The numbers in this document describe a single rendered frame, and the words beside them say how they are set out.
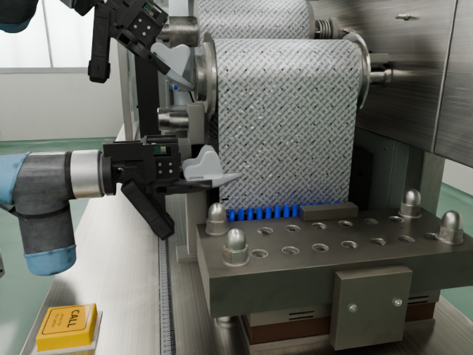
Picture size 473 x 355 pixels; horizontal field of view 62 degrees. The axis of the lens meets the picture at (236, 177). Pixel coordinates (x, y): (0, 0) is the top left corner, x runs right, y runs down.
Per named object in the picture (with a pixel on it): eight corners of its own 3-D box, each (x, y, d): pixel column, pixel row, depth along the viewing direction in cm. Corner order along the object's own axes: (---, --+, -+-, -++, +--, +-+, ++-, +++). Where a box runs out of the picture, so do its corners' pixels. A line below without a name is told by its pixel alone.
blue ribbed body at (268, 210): (224, 224, 67) (224, 206, 66) (341, 215, 71) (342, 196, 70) (228, 233, 64) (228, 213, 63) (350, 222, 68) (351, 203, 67)
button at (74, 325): (50, 320, 60) (48, 307, 59) (98, 315, 61) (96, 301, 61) (37, 353, 53) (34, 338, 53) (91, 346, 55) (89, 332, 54)
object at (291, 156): (219, 217, 68) (217, 109, 62) (345, 207, 72) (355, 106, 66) (219, 218, 67) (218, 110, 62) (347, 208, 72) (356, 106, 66)
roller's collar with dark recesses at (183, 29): (169, 47, 90) (167, 17, 88) (196, 47, 91) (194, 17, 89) (170, 46, 84) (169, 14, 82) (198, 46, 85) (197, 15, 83)
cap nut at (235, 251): (219, 254, 53) (219, 224, 52) (246, 252, 54) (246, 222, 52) (224, 268, 50) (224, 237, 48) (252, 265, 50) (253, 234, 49)
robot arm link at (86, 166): (74, 206, 58) (84, 189, 66) (106, 204, 59) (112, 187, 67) (67, 157, 56) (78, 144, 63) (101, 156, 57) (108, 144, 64)
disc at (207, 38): (203, 115, 75) (200, 34, 71) (205, 115, 75) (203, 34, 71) (213, 129, 61) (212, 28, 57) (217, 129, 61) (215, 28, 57)
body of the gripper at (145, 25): (172, 17, 60) (104, -42, 56) (139, 63, 61) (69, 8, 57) (170, 21, 67) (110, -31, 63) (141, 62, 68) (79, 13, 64)
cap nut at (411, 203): (393, 210, 68) (396, 186, 66) (412, 209, 69) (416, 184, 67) (406, 219, 64) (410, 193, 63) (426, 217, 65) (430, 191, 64)
